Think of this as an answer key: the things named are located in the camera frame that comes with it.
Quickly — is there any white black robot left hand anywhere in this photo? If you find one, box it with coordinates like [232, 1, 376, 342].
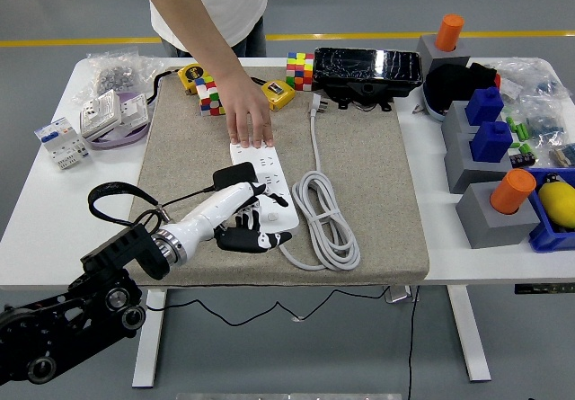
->
[161, 180, 294, 262]

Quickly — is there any person's right hand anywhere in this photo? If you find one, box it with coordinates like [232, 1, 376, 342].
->
[226, 72, 275, 149]

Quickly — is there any thin black adapter cord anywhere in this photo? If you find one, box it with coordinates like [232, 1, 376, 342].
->
[143, 183, 392, 327]

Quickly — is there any black power adapter plug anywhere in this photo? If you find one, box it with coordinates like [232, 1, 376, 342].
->
[211, 162, 258, 191]

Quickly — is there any white power strip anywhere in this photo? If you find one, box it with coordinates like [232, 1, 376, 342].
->
[228, 138, 301, 244]

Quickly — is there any yellow tape measure square label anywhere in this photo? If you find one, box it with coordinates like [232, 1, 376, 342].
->
[249, 76, 296, 111]

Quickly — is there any colourful puzzle cube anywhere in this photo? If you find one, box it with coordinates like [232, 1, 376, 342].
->
[194, 76, 228, 117]
[286, 51, 315, 92]

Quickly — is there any yellow tape measure round label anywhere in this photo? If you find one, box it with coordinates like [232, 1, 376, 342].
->
[147, 63, 204, 104]

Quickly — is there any person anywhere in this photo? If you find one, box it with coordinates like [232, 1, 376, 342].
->
[132, 0, 275, 149]

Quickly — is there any grey-brown fabric mat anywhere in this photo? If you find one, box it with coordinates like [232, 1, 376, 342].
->
[129, 65, 430, 287]

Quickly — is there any black cracked-screen device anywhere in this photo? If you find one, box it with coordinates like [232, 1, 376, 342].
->
[313, 47, 424, 112]

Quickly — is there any purple tape roll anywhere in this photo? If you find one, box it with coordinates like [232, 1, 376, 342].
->
[83, 92, 152, 150]

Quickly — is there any clear bag of metal nuts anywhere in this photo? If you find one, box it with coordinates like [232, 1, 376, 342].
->
[71, 47, 165, 104]

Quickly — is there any white table leg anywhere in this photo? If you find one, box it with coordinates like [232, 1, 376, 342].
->
[132, 288, 168, 388]
[447, 285, 491, 383]

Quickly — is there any white blue circuit breaker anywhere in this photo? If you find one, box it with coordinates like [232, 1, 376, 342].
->
[34, 119, 93, 172]

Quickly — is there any white blue bowl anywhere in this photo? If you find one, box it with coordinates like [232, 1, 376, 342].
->
[421, 80, 450, 125]

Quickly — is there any grey block with hole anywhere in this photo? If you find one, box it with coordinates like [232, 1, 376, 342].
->
[443, 132, 518, 194]
[440, 101, 484, 143]
[455, 182, 542, 251]
[417, 33, 472, 76]

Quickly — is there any black cloth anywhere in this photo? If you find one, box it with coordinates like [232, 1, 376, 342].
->
[424, 61, 500, 110]

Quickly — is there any orange plastic cylinder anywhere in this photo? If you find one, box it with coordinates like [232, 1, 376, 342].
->
[489, 168, 538, 216]
[435, 13, 465, 53]

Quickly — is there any blue plastic block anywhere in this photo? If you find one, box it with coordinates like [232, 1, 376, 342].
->
[469, 120, 514, 164]
[464, 85, 505, 127]

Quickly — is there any clear bag of small parts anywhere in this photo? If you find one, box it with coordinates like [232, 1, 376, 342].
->
[547, 141, 575, 170]
[493, 57, 562, 104]

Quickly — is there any black purple electronic module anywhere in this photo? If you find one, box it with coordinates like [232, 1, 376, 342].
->
[509, 150, 538, 170]

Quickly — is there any clear bag of blue parts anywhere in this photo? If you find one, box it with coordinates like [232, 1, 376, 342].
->
[525, 96, 571, 149]

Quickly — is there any yellow lemon-shaped toy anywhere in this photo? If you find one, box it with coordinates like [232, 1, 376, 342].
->
[537, 182, 575, 230]

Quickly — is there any blue plastic bin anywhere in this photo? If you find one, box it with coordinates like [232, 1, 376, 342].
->
[526, 165, 575, 253]

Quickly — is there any black table control panel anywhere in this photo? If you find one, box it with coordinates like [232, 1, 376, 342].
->
[514, 284, 575, 295]

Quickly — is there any white power strip cable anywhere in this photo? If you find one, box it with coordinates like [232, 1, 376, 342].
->
[271, 93, 362, 271]

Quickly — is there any white packaged switch panel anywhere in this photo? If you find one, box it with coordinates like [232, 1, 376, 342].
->
[117, 93, 149, 125]

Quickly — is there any white wall socket box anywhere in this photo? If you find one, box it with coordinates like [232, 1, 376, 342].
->
[79, 89, 123, 139]

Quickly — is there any metal bracket under table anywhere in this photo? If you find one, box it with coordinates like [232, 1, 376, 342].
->
[385, 285, 421, 305]

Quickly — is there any hanging black cable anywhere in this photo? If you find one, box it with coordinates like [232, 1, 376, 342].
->
[406, 285, 421, 400]

